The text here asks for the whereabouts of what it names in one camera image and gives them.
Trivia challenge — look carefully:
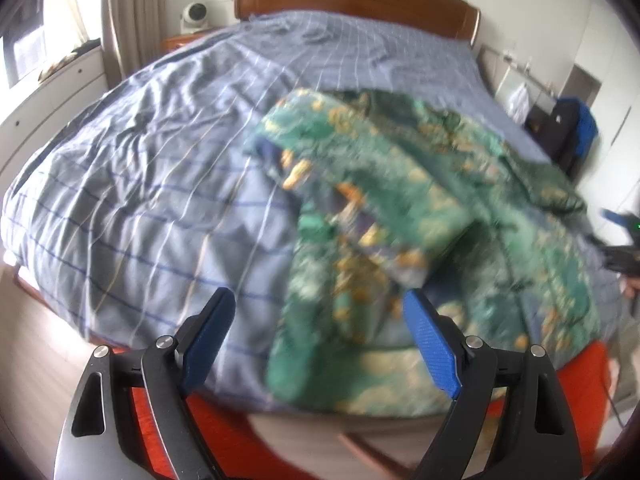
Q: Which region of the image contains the green floral padded jacket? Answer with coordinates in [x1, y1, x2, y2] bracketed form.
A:
[247, 89, 600, 417]

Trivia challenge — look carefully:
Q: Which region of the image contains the orange red blanket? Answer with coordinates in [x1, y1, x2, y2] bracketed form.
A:
[131, 341, 615, 479]

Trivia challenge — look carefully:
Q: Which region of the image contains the dark jacket with blue lining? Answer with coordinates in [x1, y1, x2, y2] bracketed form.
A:
[525, 98, 599, 181]

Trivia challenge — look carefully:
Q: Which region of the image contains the blue plaid bed sheet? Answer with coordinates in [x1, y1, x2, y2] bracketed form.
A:
[1, 11, 625, 411]

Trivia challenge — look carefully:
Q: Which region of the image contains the white plastic bag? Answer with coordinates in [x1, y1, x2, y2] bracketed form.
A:
[506, 84, 530, 125]

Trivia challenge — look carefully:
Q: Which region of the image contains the white drawer cabinet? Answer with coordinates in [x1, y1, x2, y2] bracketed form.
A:
[1, 47, 107, 188]

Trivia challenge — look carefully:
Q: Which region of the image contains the wooden nightstand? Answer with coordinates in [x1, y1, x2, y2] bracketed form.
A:
[162, 32, 208, 54]

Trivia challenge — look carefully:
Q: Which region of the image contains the white round fan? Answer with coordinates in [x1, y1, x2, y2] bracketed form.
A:
[180, 2, 209, 35]

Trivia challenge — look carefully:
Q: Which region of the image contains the beige curtain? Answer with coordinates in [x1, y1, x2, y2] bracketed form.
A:
[101, 0, 166, 88]

